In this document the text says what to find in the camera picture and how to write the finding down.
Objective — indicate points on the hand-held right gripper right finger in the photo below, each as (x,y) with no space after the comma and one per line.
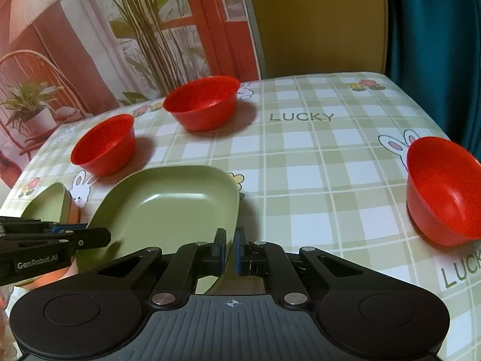
(238,250)

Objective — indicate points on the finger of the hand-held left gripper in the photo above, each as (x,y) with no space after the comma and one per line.
(22,225)
(90,236)

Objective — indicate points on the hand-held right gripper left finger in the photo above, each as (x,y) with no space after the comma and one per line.
(222,250)

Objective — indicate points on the large green plate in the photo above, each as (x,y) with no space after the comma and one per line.
(169,203)

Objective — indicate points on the small red bowl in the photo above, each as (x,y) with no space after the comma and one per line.
(101,146)

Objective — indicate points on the printed backdrop cloth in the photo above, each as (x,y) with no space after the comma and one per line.
(94,45)

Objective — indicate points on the wooden board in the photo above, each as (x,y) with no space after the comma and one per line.
(319,22)

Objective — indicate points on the teal curtain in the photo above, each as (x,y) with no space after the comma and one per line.
(436,45)

